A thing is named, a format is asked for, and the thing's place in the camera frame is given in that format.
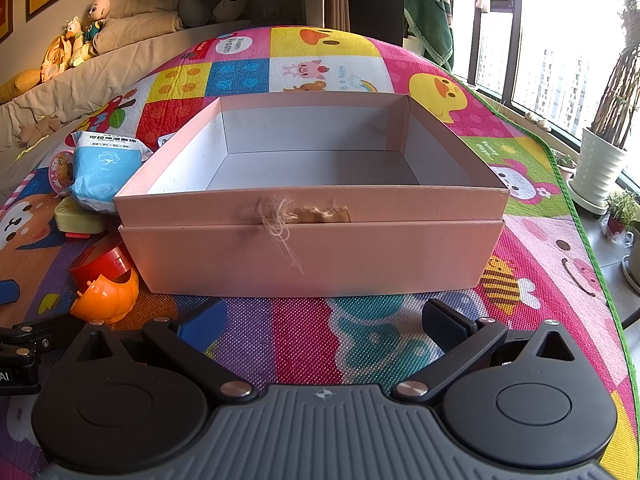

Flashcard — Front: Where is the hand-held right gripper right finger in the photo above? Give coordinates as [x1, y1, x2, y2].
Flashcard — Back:
[391, 299, 587, 405]

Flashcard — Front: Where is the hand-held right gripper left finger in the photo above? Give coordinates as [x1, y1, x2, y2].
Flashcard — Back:
[75, 299, 255, 404]

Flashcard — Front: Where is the orange pumpkin toy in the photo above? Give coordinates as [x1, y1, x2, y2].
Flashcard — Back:
[70, 267, 141, 324]

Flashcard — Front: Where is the red plastic cup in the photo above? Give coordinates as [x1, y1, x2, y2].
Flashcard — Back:
[69, 240, 135, 288]

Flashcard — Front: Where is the yellow-green round case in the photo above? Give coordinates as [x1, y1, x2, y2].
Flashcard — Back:
[54, 196, 108, 236]

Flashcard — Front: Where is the pink cardboard box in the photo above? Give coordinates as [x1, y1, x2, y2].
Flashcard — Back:
[114, 92, 510, 298]

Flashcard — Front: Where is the colourful cartoon play mat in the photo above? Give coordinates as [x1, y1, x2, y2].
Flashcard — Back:
[0, 25, 637, 480]

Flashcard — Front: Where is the small beige plush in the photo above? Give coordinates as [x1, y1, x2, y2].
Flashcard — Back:
[19, 115, 63, 144]

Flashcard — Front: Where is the tiny potted plant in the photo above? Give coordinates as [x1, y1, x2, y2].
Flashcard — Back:
[552, 150, 578, 181]

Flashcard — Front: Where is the yellow cushion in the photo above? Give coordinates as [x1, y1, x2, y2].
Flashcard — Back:
[0, 69, 42, 105]

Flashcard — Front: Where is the small potted plant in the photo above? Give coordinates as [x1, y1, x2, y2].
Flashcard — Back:
[602, 189, 640, 247]

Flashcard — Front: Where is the white ribbed plant pot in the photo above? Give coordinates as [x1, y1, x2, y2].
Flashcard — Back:
[570, 127, 628, 218]

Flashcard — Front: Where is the yellow plush toy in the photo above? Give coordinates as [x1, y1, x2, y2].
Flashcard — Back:
[40, 35, 77, 83]

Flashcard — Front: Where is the narrow framed picture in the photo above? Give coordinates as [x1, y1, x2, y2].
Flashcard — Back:
[0, 0, 15, 43]

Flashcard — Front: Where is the red-haired doll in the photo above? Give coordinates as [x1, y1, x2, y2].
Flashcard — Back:
[82, 0, 112, 44]

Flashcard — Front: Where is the tall branchy plant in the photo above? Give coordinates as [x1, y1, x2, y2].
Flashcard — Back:
[590, 0, 640, 150]

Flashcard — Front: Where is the large beige pillow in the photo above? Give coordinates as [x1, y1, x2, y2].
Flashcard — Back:
[92, 14, 184, 56]

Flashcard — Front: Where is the green cartoon towel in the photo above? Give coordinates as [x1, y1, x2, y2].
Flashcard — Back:
[404, 0, 455, 72]

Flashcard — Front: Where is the grey plush pillow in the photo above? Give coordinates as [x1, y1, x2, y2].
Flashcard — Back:
[178, 0, 222, 28]

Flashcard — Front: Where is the white bear plush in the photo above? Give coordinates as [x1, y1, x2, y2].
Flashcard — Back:
[212, 0, 249, 23]

